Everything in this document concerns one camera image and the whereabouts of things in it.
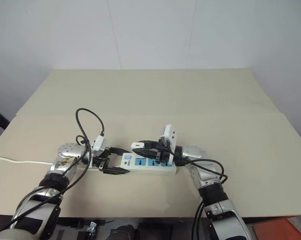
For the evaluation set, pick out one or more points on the white power strip blue sockets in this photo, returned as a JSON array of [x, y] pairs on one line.
[[140, 171]]

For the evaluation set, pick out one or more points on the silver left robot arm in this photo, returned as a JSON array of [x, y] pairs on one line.
[[65, 160]]

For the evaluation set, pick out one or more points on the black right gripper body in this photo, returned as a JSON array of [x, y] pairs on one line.
[[163, 152]]

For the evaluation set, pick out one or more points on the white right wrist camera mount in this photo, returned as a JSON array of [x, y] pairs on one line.
[[169, 135]]

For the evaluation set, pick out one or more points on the small metal clip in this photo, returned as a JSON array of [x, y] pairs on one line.
[[91, 227]]

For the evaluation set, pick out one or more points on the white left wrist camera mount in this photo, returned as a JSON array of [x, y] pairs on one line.
[[98, 143]]

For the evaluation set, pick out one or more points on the red mat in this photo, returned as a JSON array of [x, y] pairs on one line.
[[283, 228]]

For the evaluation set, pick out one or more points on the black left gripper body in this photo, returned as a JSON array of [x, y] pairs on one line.
[[101, 162]]

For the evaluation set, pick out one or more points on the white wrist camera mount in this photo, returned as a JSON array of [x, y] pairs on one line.
[[98, 143], [169, 135]]

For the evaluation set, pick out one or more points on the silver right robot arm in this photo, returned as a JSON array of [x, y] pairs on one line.
[[210, 180]]

